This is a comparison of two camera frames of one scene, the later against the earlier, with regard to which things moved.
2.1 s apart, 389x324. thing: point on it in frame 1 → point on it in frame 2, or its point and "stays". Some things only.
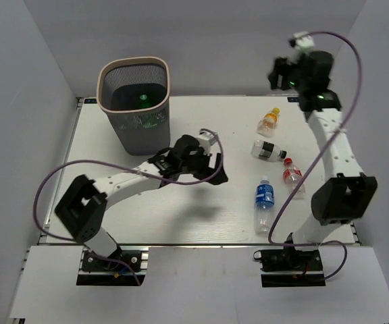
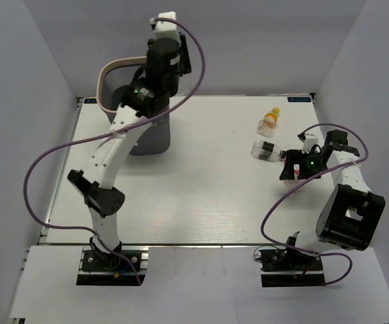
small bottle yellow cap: x=267 y=123 stays
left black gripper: x=219 y=177 → x=186 y=66
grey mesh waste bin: x=134 y=92 stays
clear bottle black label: x=267 y=151 stays
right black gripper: x=281 y=65 → x=297 y=156
